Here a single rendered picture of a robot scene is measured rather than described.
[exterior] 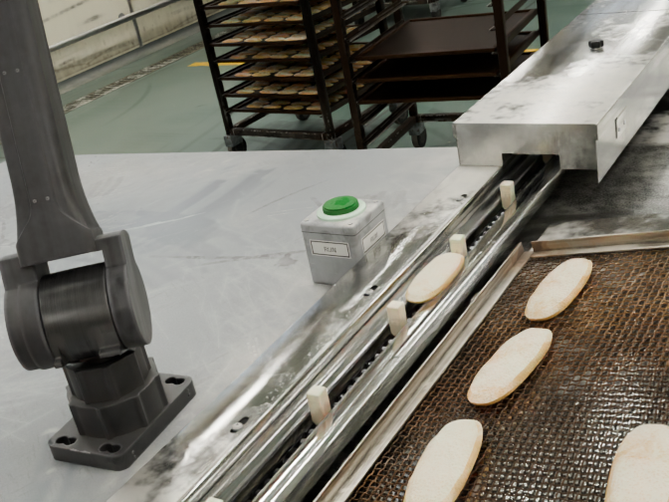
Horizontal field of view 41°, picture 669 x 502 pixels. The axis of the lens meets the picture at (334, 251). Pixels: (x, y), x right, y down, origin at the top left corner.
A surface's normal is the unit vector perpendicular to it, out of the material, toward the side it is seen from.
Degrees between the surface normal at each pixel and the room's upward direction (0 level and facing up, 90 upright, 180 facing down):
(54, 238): 68
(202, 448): 0
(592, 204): 0
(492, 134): 90
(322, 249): 90
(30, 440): 0
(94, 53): 90
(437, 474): 12
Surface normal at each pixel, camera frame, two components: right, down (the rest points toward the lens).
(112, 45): 0.84, 0.08
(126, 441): -0.18, -0.88
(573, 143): -0.50, 0.46
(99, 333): 0.12, 0.41
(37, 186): 0.04, 0.05
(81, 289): -0.07, -0.46
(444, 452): -0.44, -0.77
